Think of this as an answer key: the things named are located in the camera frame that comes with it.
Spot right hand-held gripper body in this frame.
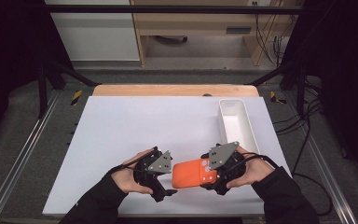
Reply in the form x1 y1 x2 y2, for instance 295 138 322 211
209 141 248 196

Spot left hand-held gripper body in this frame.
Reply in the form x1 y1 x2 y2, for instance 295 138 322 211
132 150 172 188

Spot orange phone case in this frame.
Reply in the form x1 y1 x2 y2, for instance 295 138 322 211
172 158 218 189

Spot white plastic bin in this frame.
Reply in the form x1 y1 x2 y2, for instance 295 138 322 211
216 98 261 155

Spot person's right hand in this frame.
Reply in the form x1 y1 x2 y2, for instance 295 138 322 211
226 146 276 189

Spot person's left hand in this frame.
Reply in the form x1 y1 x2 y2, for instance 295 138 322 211
111 148 155 195

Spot white table mat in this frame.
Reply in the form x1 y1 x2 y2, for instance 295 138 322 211
42 95 293 217

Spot black metal stand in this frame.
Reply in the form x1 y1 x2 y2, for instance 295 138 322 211
36 60 102 119
248 60 309 116

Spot white cabinet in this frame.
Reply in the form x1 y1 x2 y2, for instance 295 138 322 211
45 0 141 63

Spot wooden desk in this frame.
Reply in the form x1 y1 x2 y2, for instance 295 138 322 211
130 0 306 67

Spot black curtain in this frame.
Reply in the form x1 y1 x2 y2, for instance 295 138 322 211
283 0 358 181
0 0 73 150

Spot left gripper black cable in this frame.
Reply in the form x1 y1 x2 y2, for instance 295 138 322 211
106 148 158 175

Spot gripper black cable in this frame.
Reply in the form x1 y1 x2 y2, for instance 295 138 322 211
229 152 280 175
106 148 158 175

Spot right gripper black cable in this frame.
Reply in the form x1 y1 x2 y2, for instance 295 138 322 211
229 152 280 175

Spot black floor cables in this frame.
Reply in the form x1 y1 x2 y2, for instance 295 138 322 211
273 77 335 217

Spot aluminium rail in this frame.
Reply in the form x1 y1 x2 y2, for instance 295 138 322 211
287 92 358 224
0 90 62 224

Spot grey desk handle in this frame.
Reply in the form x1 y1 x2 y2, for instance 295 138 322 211
226 26 253 35

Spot hanging black cables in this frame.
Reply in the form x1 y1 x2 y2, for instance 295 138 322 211
254 12 293 67

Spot black horizontal frame bar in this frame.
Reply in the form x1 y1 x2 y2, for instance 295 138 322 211
43 4 304 15

